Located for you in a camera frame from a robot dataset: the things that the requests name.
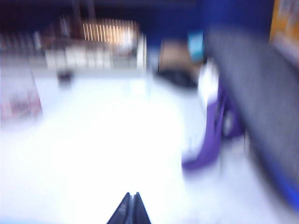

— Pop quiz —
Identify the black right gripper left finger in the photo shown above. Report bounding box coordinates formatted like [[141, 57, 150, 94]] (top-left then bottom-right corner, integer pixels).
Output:
[[106, 192, 134, 224]]

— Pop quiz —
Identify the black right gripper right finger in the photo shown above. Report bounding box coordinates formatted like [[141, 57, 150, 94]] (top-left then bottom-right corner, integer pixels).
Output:
[[133, 191, 151, 224]]

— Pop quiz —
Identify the dark red cherry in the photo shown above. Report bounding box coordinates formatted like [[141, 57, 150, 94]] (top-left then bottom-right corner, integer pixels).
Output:
[[57, 70, 72, 84]]

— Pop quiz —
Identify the printed drinking glass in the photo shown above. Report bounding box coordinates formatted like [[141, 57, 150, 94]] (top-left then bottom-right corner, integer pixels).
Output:
[[0, 63, 43, 120]]

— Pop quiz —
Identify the purple cloth bag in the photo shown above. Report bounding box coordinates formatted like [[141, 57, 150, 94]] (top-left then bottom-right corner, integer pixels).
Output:
[[182, 88, 246, 171]]

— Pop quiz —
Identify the black computer mouse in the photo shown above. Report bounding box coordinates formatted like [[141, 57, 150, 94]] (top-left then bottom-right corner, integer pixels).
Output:
[[155, 69, 199, 88]]

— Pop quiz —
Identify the white grey keyboard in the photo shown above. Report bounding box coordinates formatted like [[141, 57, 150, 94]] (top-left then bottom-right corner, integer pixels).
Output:
[[0, 32, 148, 70]]

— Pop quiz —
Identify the brown cardboard box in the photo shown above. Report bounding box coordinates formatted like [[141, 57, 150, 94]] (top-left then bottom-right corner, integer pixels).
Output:
[[158, 39, 194, 70]]

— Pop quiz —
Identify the grey laptop sleeve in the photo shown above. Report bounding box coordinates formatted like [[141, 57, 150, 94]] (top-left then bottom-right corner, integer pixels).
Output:
[[206, 25, 299, 208]]

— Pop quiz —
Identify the blue cubicle partition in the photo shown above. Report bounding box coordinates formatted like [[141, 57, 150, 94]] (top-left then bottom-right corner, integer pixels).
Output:
[[140, 0, 274, 68]]

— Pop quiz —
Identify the yellow printed bag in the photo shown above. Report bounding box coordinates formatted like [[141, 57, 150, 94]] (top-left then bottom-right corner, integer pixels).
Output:
[[268, 0, 299, 68]]

